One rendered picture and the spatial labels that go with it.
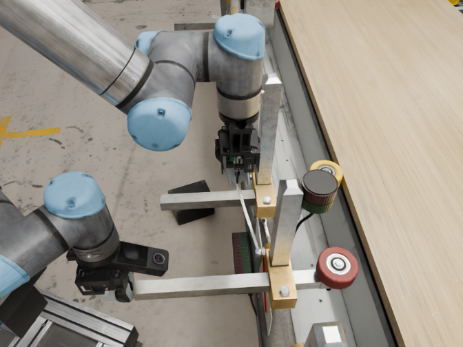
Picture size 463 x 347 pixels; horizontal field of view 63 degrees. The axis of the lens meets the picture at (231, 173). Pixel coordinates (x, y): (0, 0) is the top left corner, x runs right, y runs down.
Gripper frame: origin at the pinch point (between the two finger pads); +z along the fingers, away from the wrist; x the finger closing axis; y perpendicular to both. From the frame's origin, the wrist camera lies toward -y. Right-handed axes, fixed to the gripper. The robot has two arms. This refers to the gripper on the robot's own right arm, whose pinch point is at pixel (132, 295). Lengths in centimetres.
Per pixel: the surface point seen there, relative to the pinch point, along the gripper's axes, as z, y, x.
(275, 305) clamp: -1.7, -29.4, 4.9
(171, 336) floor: 83, 3, -21
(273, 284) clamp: -4.4, -29.1, 1.7
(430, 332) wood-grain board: -7, -55, 14
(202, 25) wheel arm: 2, -17, -124
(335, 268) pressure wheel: -7.7, -41.3, 0.8
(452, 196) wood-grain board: -7, -73, -16
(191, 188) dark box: 70, -6, -89
